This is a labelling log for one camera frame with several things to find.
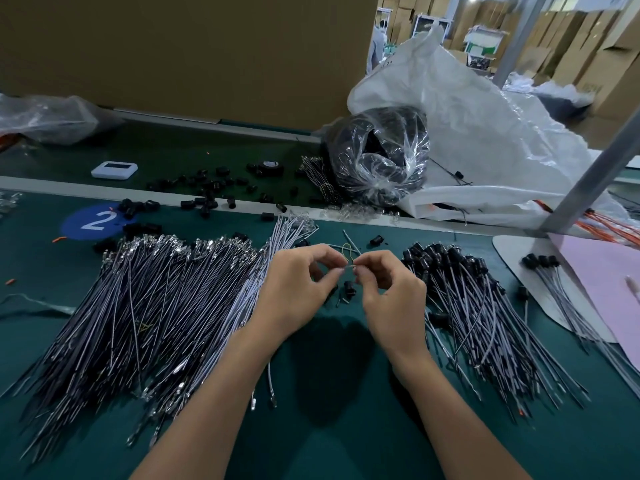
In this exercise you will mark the person's right hand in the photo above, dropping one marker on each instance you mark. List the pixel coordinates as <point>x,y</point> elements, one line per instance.
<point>395,300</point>

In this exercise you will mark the person's left hand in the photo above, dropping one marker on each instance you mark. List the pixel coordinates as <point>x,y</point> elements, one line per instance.
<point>295,287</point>

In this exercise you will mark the black plastic caps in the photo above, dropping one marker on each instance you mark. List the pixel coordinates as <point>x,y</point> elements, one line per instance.
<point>205,200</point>

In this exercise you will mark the person's right forearm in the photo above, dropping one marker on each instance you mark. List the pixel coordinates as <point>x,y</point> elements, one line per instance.
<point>455,420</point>

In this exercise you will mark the person's left forearm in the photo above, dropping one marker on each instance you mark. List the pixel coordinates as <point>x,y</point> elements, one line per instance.
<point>205,420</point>

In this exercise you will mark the clear bag with black contents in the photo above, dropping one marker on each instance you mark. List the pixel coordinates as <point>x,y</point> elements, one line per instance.
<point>380,155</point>

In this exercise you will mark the large white plastic sack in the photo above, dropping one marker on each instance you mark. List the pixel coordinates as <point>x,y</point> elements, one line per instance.
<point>490,130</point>

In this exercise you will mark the pink paper sheet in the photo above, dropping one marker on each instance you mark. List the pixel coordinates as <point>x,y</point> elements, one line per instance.
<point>605,290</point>

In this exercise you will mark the blue round number sticker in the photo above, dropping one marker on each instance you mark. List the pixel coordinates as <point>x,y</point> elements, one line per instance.
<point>95,222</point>

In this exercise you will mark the small white timer device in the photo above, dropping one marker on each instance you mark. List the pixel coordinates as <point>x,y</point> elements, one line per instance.
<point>114,171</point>

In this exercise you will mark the white pen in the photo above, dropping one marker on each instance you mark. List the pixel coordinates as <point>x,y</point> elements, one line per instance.
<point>634,288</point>

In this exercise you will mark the brown cardboard panel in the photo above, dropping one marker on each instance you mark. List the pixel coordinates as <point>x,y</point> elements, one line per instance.
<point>200,50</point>

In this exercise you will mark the clear plastic strip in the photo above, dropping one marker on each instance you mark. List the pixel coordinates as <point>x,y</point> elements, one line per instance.
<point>30,303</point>

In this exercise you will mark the crumpled clear plastic bag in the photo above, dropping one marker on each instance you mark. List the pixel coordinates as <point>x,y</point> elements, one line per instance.
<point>45,117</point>

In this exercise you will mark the stack of cardboard boxes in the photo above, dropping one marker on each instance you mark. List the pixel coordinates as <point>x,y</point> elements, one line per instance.
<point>605,55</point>

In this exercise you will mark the grey metal frame post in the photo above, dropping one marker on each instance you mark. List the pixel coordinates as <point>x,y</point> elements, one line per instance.
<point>595,175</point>
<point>520,40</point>

